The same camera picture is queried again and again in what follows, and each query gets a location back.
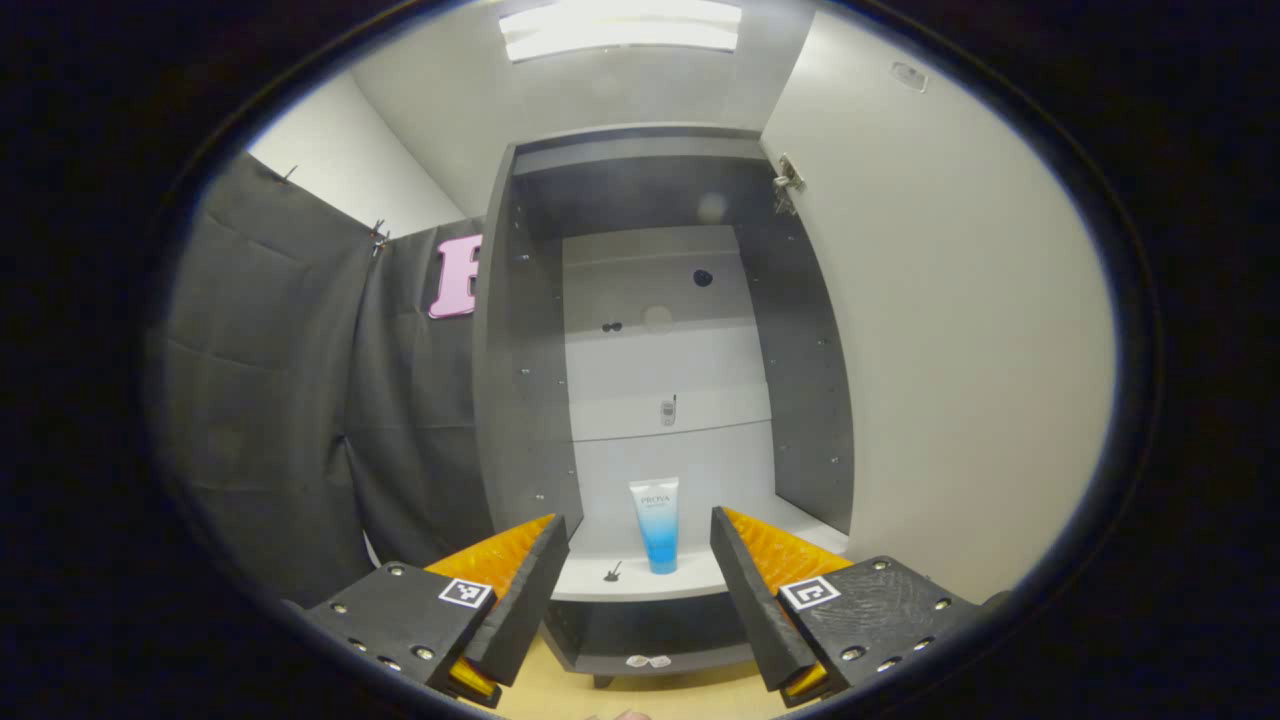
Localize metal door hinge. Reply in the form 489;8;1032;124
772;153;807;216

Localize ceiling light panel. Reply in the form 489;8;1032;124
497;0;744;64

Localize black backdrop cloth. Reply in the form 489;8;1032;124
150;150;496;611

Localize white cabinet shelf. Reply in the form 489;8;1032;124
548;498;851;604

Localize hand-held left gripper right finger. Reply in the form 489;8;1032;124
708;505;986;707

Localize blue and white bottle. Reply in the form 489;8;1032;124
628;477;681;576

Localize grey cabinet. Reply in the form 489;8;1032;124
470;122;861;691

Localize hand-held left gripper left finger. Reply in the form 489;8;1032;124
300;512;571;709

